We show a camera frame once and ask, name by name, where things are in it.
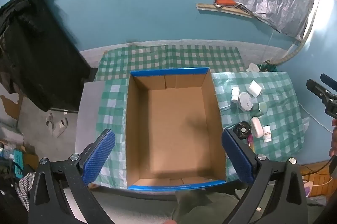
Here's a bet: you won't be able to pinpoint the beige hose pipe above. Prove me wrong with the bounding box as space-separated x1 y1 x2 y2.
265 35 309 66

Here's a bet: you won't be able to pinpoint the teal box on floor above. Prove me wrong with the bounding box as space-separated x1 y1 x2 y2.
13 149 24 179

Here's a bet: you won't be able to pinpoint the black round fan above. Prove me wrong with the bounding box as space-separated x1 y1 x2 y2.
233 121 251 139

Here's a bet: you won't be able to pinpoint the white octagonal box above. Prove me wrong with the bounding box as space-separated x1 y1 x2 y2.
238 92 253 111

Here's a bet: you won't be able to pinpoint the green checkered tablecloth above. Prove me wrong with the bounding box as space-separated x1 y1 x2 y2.
95 45 304 189

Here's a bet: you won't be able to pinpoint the white power adapter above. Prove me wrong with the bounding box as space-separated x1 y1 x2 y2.
247 80 262 98

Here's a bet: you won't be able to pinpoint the person's right hand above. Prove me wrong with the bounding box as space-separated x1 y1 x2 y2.
329 119 337 157

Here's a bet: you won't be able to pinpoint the white oval case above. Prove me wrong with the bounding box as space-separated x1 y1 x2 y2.
250 117 263 138

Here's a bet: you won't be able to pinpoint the white cable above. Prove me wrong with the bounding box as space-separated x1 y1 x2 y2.
298 102 334 134

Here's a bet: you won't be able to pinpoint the blue-edged cardboard box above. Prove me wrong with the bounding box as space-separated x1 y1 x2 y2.
125 68 226 192

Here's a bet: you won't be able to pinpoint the small white medicine bottle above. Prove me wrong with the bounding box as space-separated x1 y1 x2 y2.
263 125 272 143

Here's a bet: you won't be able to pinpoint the orange object on ledge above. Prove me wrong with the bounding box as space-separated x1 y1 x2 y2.
215 0 236 6

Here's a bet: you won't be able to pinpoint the white pill bottle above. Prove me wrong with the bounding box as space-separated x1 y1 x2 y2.
231 86 239 103

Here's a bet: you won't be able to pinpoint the white cup by wall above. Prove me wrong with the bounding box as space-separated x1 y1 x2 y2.
246 63 260 73

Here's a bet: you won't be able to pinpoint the green metal tin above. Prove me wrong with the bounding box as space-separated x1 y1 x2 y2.
258 102 268 114

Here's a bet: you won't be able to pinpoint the olive green trousers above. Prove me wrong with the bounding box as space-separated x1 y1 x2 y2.
171 189 254 224

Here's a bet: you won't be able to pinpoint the wooden ledge strip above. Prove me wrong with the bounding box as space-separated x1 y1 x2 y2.
196 3 253 18

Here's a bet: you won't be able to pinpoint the pair of grey slippers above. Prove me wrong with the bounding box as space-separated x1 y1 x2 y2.
46 113 68 138

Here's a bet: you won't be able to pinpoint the striped cloth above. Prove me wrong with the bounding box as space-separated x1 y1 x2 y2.
15 172 36 211

